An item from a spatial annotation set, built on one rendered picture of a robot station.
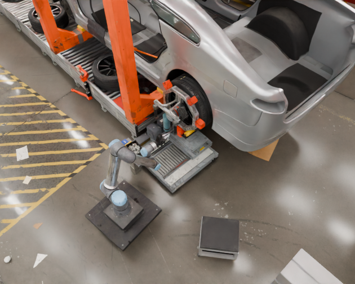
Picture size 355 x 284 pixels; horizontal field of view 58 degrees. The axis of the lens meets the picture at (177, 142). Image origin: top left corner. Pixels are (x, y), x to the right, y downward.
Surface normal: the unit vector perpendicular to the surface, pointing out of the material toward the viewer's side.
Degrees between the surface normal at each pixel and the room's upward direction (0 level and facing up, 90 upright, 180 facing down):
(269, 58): 22
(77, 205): 0
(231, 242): 0
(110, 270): 0
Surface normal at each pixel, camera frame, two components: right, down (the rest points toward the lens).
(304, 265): 0.00, -0.62
